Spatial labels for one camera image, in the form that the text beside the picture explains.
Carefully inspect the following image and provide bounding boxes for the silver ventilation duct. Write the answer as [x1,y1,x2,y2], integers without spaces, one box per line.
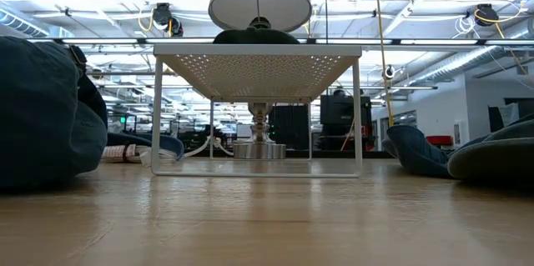
[411,43,534,88]

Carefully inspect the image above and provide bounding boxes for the dark garments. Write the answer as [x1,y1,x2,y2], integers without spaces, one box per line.
[446,113,534,183]

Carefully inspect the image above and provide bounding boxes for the navy blue baseball cap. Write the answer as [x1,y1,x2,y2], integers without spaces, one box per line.
[0,35,108,190]

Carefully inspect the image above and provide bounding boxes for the white perforated metal rack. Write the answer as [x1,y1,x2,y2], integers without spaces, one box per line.
[150,43,363,179]

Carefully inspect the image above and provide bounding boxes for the yellow hanging cable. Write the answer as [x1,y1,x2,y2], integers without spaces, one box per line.
[372,0,395,128]

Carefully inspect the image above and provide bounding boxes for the red box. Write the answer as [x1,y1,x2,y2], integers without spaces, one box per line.
[426,135,454,148]

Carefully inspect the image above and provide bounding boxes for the black equipment cabinet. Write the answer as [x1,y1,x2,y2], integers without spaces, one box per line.
[269,104,312,151]

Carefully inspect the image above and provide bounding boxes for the black standing panel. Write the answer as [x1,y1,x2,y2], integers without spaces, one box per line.
[487,98,534,133]

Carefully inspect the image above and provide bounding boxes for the black monitor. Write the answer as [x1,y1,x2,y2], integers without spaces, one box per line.
[320,89,373,126]

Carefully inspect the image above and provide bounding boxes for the black ceiling cable reel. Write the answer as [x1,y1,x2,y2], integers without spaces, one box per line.
[150,2,184,38]
[473,3,501,28]

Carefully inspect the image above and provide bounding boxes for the white coiled lamp cord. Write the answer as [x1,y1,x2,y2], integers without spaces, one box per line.
[101,134,234,167]

